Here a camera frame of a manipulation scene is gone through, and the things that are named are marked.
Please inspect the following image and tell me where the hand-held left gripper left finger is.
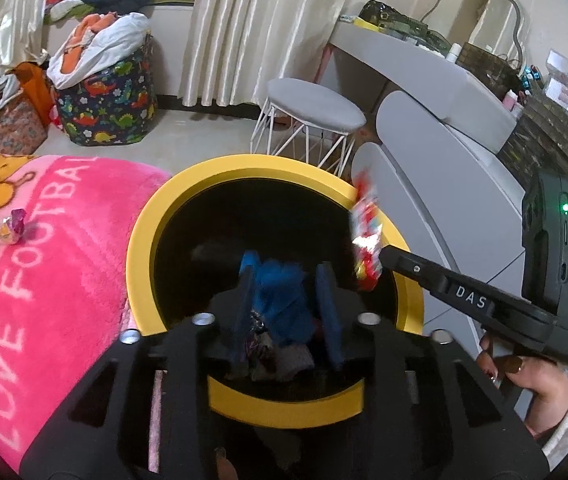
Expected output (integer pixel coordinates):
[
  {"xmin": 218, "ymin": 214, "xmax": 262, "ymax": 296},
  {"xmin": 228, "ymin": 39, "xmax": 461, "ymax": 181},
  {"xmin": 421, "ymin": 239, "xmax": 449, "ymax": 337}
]
[{"xmin": 18, "ymin": 265, "xmax": 259, "ymax": 480}]

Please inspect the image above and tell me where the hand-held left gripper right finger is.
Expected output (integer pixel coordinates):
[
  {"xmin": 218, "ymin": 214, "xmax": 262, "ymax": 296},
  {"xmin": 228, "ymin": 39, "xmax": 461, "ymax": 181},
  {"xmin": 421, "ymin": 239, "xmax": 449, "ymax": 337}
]
[{"xmin": 314, "ymin": 262, "xmax": 550, "ymax": 480}]

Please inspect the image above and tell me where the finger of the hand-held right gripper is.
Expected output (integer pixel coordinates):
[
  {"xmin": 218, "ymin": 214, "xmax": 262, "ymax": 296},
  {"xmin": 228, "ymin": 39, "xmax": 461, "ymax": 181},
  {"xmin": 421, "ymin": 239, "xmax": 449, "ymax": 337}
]
[{"xmin": 379, "ymin": 244, "xmax": 530, "ymax": 321}]

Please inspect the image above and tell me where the blue candy wrapper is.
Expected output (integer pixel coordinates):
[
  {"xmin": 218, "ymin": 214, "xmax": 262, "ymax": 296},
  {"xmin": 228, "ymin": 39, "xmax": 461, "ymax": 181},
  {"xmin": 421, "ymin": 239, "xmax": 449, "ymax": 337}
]
[{"xmin": 239, "ymin": 250, "xmax": 317, "ymax": 348}]

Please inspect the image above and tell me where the red and white candy wrapper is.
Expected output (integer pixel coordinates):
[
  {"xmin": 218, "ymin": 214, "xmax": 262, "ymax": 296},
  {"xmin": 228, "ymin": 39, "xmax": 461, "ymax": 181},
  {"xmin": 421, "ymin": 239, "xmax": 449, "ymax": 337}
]
[{"xmin": 349, "ymin": 170, "xmax": 385, "ymax": 293}]

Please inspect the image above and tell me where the yellow rimmed black bin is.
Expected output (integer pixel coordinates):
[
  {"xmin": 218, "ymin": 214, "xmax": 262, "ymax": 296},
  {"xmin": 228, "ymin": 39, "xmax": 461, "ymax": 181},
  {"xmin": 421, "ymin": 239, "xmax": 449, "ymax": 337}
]
[{"xmin": 126, "ymin": 154, "xmax": 425, "ymax": 428}]

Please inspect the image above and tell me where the person's right hand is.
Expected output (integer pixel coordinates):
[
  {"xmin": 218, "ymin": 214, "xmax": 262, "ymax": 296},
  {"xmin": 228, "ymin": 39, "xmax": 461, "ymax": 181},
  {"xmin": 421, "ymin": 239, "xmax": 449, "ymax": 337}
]
[{"xmin": 479, "ymin": 332, "xmax": 568, "ymax": 436}]

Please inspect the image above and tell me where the grey rounded cabinet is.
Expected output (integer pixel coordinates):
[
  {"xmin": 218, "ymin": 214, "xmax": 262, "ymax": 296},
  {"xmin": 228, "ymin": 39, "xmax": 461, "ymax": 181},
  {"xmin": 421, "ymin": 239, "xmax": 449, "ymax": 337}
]
[{"xmin": 351, "ymin": 90, "xmax": 527, "ymax": 326}]

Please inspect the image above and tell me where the dark drawer organiser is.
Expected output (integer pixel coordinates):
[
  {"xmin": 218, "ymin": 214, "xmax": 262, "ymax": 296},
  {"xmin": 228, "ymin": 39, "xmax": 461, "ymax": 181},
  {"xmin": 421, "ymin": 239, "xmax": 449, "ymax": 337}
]
[{"xmin": 496, "ymin": 97, "xmax": 568, "ymax": 181}]

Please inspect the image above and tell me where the pink cartoon printed blanket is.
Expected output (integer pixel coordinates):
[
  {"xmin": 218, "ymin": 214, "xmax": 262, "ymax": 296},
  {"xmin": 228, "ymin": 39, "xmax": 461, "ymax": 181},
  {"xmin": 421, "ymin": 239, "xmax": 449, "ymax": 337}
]
[{"xmin": 0, "ymin": 152, "xmax": 172, "ymax": 473}]

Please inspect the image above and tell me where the dark woven basket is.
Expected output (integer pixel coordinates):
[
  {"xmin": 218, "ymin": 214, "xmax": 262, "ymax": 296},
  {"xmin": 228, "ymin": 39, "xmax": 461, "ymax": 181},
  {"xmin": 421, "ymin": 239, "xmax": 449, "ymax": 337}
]
[{"xmin": 456, "ymin": 42, "xmax": 520, "ymax": 101}]

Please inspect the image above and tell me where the grey round stool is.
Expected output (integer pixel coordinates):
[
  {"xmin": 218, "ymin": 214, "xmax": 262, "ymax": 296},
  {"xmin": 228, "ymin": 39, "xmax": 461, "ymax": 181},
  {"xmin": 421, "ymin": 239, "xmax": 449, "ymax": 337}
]
[{"xmin": 250, "ymin": 78, "xmax": 367, "ymax": 176}]

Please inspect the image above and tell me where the dinosaur print fabric basket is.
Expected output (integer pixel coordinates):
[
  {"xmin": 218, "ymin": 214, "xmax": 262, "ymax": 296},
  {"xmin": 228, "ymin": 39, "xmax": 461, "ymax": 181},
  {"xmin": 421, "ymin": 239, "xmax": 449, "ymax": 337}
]
[{"xmin": 51, "ymin": 35, "xmax": 159, "ymax": 147}]

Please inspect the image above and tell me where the purple candy wrapper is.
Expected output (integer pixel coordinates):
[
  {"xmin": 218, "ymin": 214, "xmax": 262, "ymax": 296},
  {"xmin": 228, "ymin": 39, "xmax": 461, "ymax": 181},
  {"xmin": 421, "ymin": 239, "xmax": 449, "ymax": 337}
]
[{"xmin": 0, "ymin": 210, "xmax": 27, "ymax": 246}]

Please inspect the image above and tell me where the wavy framed mirror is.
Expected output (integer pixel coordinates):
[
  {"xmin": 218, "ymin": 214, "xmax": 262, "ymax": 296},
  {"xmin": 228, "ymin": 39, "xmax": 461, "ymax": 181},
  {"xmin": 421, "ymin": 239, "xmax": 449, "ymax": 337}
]
[{"xmin": 421, "ymin": 0, "xmax": 530, "ymax": 66}]

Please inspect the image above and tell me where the black glossy bag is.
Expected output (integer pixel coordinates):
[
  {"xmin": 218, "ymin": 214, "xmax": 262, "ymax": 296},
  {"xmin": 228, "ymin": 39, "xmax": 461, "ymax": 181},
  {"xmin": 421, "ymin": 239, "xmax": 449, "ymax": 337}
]
[{"xmin": 359, "ymin": 0, "xmax": 447, "ymax": 51}]

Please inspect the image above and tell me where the cream curtain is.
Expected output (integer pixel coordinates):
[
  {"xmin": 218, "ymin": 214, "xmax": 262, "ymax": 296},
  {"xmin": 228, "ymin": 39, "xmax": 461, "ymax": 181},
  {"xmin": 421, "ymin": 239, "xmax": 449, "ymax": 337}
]
[
  {"xmin": 179, "ymin": 0, "xmax": 365, "ymax": 121},
  {"xmin": 0, "ymin": 0, "xmax": 52, "ymax": 68}
]

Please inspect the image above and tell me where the floral fabric bag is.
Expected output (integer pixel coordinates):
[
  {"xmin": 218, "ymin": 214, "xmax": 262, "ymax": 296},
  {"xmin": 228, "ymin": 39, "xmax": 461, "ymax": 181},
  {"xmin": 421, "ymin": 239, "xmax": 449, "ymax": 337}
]
[{"xmin": 0, "ymin": 97, "xmax": 49, "ymax": 156}]

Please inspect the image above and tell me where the white bag of clothes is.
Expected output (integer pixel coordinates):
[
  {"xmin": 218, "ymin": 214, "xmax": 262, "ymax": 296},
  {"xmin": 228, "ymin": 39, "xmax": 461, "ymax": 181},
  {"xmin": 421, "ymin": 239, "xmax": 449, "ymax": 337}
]
[{"xmin": 46, "ymin": 12, "xmax": 149, "ymax": 91}]

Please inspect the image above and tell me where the orange bag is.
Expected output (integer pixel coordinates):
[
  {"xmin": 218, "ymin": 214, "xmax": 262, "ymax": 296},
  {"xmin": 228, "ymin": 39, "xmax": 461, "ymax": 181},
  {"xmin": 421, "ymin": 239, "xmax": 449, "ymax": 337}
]
[{"xmin": 14, "ymin": 62, "xmax": 57, "ymax": 128}]

